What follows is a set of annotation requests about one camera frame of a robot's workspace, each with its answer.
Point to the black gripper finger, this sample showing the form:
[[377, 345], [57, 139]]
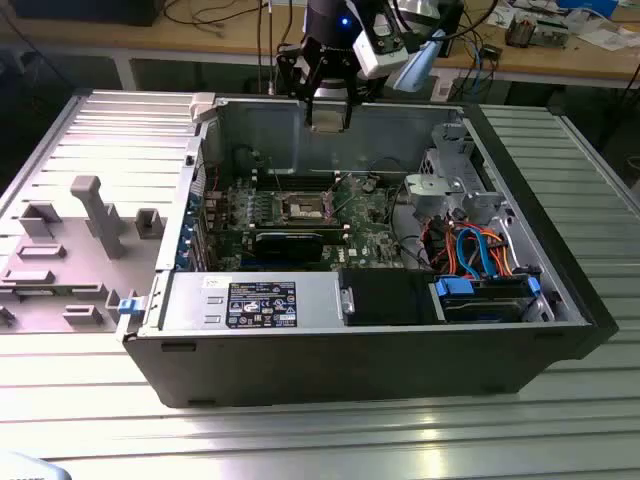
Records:
[[355, 80], [295, 65]]

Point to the silver CPU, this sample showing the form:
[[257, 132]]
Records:
[[327, 122]]

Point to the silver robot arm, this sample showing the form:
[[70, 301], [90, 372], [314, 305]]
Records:
[[422, 60]]

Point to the silver coin battery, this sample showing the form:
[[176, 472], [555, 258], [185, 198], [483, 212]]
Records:
[[367, 186]]

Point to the black upright box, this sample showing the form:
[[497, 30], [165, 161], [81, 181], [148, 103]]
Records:
[[452, 25]]

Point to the silver metal drive cage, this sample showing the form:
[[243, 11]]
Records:
[[435, 187]]

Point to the small black device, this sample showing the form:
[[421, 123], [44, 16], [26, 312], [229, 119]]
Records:
[[492, 51]]

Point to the green motherboard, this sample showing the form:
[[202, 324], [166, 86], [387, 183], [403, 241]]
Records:
[[365, 225]]

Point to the green RAM stick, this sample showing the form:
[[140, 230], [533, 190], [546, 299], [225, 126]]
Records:
[[330, 230]]

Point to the white paper sheet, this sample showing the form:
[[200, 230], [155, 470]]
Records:
[[500, 17]]

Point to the blue card latch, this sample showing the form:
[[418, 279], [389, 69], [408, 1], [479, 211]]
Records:
[[184, 256], [193, 200], [188, 233]]

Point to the copper finned heat sink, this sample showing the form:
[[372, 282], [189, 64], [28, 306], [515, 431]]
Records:
[[520, 32]]

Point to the white board sticker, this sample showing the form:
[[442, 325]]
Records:
[[354, 252]]

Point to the wooden desk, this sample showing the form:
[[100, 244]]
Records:
[[125, 35]]

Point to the black graphics card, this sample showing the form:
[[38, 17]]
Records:
[[287, 248]]

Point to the silver electronic module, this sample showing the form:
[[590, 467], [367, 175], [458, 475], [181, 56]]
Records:
[[550, 32]]

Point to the black equipment case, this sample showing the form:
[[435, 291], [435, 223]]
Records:
[[85, 10]]

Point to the black rating label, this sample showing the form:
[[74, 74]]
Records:
[[261, 304]]

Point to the blue cardboard box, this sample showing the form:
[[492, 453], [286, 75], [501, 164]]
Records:
[[590, 5]]

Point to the white paper stack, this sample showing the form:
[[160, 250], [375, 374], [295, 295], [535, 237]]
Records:
[[605, 40]]

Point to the silver power supply unit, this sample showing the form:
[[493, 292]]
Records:
[[195, 300]]

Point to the hard disk in blue carrier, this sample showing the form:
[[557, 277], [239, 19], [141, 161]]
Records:
[[480, 306]]

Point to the black PC case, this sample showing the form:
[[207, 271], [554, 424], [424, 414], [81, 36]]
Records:
[[350, 370]]

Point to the blue case release latch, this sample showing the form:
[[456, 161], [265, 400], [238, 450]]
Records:
[[129, 306]]

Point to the grey parts rack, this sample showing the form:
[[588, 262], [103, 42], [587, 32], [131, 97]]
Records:
[[75, 280]]

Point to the white rounded object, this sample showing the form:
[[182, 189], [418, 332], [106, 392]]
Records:
[[25, 469]]

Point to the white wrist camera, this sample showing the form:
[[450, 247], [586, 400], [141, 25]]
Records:
[[380, 60]]

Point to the silver metal bracket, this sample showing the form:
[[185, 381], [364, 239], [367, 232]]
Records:
[[346, 300]]

